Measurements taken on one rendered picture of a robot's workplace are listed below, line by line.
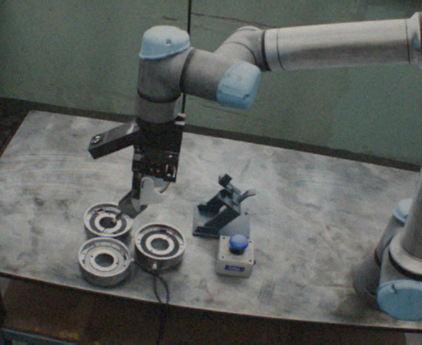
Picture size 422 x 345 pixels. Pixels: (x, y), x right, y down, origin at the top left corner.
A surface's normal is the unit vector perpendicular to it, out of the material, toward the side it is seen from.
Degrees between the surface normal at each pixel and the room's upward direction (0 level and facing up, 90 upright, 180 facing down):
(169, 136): 90
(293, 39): 50
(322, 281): 0
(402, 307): 97
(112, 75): 90
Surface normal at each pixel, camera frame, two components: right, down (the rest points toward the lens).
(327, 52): -0.35, 0.46
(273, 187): 0.15, -0.79
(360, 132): -0.05, 0.60
